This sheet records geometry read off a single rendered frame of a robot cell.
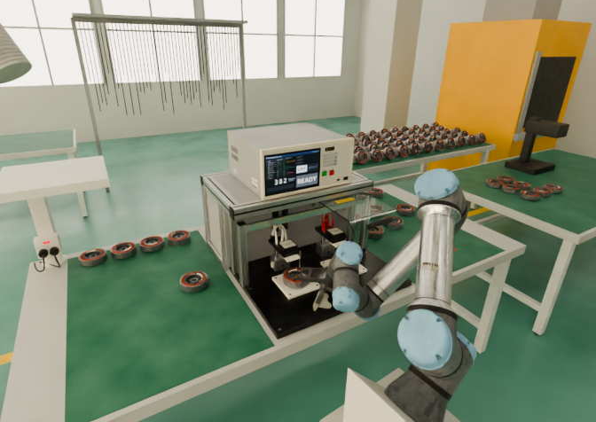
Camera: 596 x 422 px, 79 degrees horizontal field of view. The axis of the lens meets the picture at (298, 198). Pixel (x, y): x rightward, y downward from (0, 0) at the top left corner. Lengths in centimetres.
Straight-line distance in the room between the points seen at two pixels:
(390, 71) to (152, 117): 457
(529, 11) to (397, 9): 145
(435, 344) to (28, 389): 115
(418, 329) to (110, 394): 89
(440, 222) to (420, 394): 43
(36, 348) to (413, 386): 119
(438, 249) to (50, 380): 119
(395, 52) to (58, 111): 557
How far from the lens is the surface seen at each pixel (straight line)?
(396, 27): 529
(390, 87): 532
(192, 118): 784
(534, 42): 470
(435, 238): 102
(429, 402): 104
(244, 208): 139
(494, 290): 232
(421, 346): 90
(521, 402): 245
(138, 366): 135
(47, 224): 192
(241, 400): 215
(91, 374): 138
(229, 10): 798
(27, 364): 152
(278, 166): 143
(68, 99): 754
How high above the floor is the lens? 169
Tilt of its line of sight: 23 degrees down
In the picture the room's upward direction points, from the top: 1 degrees clockwise
